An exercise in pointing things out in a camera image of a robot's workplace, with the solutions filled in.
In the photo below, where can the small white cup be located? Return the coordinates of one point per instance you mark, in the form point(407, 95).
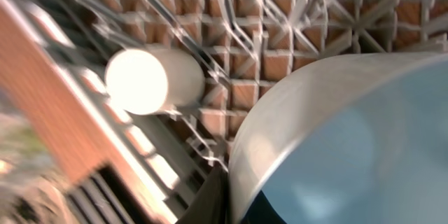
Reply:
point(153, 80)

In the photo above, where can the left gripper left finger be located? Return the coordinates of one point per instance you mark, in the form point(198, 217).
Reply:
point(210, 204)

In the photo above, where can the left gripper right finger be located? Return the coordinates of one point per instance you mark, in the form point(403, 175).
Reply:
point(262, 212)

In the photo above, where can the grey plastic dishwasher rack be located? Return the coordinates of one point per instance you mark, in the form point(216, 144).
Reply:
point(244, 48)

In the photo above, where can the light blue bowl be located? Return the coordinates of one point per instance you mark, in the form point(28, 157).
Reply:
point(348, 139)

